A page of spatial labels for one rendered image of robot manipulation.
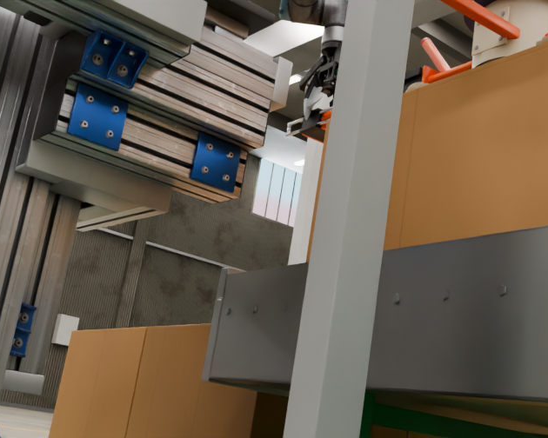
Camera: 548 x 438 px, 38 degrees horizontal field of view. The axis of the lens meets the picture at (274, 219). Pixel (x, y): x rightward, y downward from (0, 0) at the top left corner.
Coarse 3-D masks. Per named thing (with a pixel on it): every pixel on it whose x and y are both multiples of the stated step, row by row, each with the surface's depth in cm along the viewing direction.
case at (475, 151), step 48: (432, 96) 137; (480, 96) 128; (528, 96) 119; (432, 144) 134; (480, 144) 125; (528, 144) 117; (432, 192) 131; (480, 192) 122; (528, 192) 114; (384, 240) 137; (432, 240) 128
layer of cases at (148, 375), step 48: (96, 336) 240; (144, 336) 210; (192, 336) 187; (96, 384) 229; (144, 384) 202; (192, 384) 180; (96, 432) 220; (144, 432) 194; (192, 432) 174; (240, 432) 158; (384, 432) 172
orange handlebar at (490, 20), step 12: (444, 0) 135; (456, 0) 135; (468, 0) 136; (468, 12) 137; (480, 12) 138; (492, 12) 140; (492, 24) 140; (504, 24) 141; (504, 36) 143; (516, 36) 143; (444, 72) 163; (456, 72) 160
